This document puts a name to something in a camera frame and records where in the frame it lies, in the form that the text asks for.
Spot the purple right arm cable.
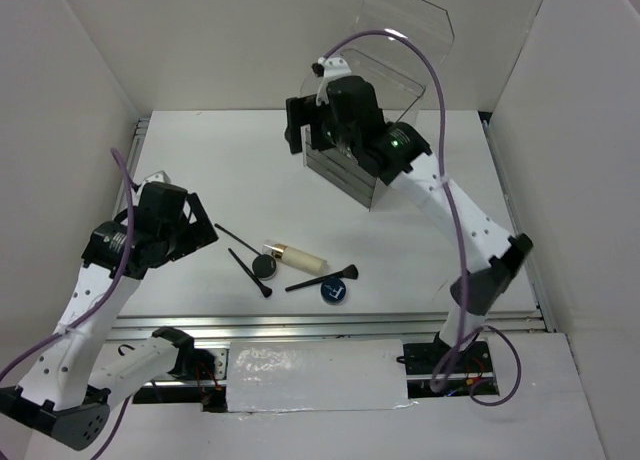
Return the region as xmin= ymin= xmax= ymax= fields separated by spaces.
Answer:
xmin=311 ymin=28 xmax=523 ymax=406

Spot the black round compact jar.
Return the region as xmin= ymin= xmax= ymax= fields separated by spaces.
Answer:
xmin=251 ymin=254 xmax=277 ymax=280

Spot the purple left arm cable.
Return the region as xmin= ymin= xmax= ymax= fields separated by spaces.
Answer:
xmin=0 ymin=147 xmax=141 ymax=460

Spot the black small makeup brush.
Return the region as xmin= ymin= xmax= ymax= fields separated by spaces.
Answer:
xmin=228 ymin=248 xmax=273 ymax=298

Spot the black thin makeup brush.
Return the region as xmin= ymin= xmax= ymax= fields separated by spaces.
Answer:
xmin=214 ymin=223 xmax=262 ymax=255

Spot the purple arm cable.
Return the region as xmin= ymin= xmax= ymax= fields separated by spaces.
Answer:
xmin=311 ymin=28 xmax=523 ymax=406
xmin=0 ymin=147 xmax=141 ymax=460

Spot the blue round jar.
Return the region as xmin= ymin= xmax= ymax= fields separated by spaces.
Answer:
xmin=320 ymin=277 xmax=347 ymax=306

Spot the black fan makeup brush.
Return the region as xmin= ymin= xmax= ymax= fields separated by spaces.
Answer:
xmin=284 ymin=264 xmax=359 ymax=292

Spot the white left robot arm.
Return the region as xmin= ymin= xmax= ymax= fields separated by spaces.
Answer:
xmin=1 ymin=181 xmax=218 ymax=451

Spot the clear acrylic makeup organizer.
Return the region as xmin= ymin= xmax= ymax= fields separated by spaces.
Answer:
xmin=298 ymin=0 xmax=455 ymax=209

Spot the cream foundation bottle gold collar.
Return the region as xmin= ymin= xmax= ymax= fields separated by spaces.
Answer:
xmin=262 ymin=241 xmax=328 ymax=276

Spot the aluminium frame rail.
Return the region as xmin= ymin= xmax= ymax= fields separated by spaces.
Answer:
xmin=99 ymin=309 xmax=557 ymax=342

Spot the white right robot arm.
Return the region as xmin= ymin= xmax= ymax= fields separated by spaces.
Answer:
xmin=285 ymin=75 xmax=533 ymax=372

